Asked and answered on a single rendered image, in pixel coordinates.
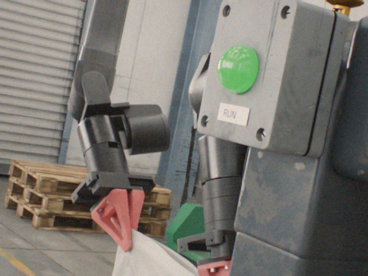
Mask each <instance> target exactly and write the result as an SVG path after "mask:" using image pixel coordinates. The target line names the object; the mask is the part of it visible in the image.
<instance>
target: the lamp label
mask: <svg viewBox="0 0 368 276"><path fill-rule="evenodd" d="M249 110H250V109H249V108H245V107H242V106H235V105H230V104H226V103H220V107H219V110H218V117H217V119H218V120H221V121H226V122H231V123H234V124H239V125H244V126H246V125H247V120H248V114H249Z"/></svg>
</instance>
